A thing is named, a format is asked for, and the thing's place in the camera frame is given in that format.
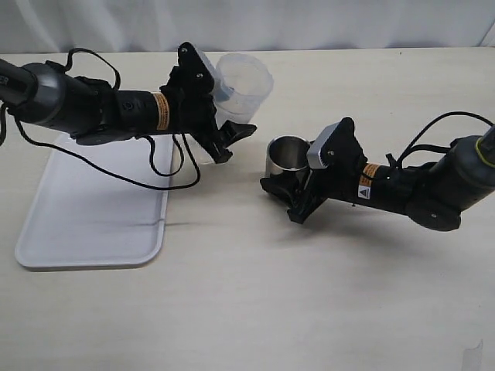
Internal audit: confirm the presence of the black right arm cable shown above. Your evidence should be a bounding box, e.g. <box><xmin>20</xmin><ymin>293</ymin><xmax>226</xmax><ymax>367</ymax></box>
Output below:
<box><xmin>384</xmin><ymin>111</ymin><xmax>495</xmax><ymax>171</ymax></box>

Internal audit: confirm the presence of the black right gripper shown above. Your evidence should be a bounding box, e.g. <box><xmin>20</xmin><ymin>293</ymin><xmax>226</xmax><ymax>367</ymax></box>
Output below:
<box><xmin>260</xmin><ymin>117</ymin><xmax>367</xmax><ymax>224</ymax></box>

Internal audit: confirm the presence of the white backdrop curtain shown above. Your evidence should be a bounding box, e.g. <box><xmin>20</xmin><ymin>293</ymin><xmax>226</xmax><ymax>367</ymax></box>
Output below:
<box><xmin>1</xmin><ymin>1</ymin><xmax>494</xmax><ymax>53</ymax></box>

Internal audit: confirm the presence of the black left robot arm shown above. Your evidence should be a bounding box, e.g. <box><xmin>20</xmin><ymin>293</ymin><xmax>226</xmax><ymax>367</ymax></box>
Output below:
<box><xmin>1</xmin><ymin>42</ymin><xmax>257</xmax><ymax>164</ymax></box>

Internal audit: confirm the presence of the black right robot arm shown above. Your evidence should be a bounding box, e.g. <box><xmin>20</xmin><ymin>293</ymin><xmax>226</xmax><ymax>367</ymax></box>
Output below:
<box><xmin>260</xmin><ymin>117</ymin><xmax>494</xmax><ymax>232</ymax></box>

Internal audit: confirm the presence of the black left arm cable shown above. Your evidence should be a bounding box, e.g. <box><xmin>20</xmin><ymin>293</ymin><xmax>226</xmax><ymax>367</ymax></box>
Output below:
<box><xmin>0</xmin><ymin>47</ymin><xmax>200</xmax><ymax>191</ymax></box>

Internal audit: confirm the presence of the translucent plastic measuring cup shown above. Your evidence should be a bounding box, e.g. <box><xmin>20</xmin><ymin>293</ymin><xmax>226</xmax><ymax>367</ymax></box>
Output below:
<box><xmin>199</xmin><ymin>53</ymin><xmax>275</xmax><ymax>165</ymax></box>

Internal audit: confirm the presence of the white plastic tray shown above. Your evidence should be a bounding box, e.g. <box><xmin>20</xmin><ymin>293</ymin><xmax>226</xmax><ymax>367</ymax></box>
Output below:
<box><xmin>15</xmin><ymin>151</ymin><xmax>167</xmax><ymax>270</ymax></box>

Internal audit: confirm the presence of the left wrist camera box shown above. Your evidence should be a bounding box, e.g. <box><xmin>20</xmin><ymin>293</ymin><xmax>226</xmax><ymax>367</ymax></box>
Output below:
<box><xmin>196</xmin><ymin>49</ymin><xmax>220</xmax><ymax>87</ymax></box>

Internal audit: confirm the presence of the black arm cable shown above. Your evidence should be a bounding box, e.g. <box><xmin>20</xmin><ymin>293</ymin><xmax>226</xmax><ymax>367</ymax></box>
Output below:
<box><xmin>0</xmin><ymin>47</ymin><xmax>200</xmax><ymax>191</ymax></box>
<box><xmin>384</xmin><ymin>111</ymin><xmax>495</xmax><ymax>171</ymax></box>

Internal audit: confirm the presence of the stainless steel cup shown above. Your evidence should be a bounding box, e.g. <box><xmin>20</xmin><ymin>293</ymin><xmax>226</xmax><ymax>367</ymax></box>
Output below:
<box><xmin>265</xmin><ymin>135</ymin><xmax>311</xmax><ymax>177</ymax></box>

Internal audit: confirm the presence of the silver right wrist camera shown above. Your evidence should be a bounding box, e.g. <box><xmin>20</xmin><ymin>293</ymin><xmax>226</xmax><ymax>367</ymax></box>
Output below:
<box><xmin>306</xmin><ymin>122</ymin><xmax>340</xmax><ymax>170</ymax></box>

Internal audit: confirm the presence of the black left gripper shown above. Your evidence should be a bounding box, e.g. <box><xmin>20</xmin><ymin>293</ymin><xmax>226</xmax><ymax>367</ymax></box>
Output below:
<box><xmin>160</xmin><ymin>41</ymin><xmax>257</xmax><ymax>164</ymax></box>

